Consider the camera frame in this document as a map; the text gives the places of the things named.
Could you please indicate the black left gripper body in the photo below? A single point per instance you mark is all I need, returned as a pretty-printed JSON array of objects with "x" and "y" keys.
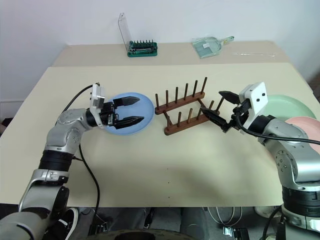
[{"x": 108, "y": 116}]

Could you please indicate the green screwdriver bit set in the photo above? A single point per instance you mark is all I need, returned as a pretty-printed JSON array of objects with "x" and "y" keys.
[{"x": 142, "y": 50}]

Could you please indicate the wooden dish rack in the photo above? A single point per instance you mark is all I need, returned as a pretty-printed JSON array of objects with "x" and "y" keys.
[{"x": 180, "y": 102}]

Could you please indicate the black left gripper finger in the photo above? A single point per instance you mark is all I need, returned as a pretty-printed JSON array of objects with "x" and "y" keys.
[
  {"x": 127, "y": 101},
  {"x": 131, "y": 121}
]

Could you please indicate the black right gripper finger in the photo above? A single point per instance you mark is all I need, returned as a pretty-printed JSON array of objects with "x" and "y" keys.
[
  {"x": 216, "y": 118},
  {"x": 231, "y": 97}
]

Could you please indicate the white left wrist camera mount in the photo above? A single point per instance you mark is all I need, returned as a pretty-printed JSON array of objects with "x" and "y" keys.
[{"x": 96, "y": 96}]

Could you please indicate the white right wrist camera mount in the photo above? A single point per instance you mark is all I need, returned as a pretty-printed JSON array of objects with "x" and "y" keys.
[{"x": 258, "y": 97}]

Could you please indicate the green plate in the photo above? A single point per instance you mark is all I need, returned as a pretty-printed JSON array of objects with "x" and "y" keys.
[{"x": 287, "y": 105}]

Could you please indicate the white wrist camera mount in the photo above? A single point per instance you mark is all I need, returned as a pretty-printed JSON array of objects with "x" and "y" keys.
[
  {"x": 96, "y": 96},
  {"x": 258, "y": 97}
]

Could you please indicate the clear plastic case lid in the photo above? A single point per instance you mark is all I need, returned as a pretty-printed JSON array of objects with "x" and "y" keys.
[{"x": 123, "y": 27}]

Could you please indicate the white round object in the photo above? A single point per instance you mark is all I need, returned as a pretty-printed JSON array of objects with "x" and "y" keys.
[{"x": 267, "y": 211}]

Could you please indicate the clear plastic ruler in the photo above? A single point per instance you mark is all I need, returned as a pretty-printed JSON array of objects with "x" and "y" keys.
[{"x": 252, "y": 53}]

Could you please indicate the pale red plate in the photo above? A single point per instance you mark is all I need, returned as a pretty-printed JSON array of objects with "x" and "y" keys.
[{"x": 307, "y": 127}]

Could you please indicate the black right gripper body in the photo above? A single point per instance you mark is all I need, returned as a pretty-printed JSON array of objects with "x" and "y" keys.
[{"x": 243, "y": 110}]

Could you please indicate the blue plate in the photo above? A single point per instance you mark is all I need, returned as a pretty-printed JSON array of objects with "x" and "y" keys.
[{"x": 148, "y": 110}]

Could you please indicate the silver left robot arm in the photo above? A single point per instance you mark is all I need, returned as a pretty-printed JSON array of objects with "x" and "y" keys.
[{"x": 66, "y": 131}]

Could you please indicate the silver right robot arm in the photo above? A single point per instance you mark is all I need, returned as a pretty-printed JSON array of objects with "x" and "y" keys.
[{"x": 297, "y": 160}]

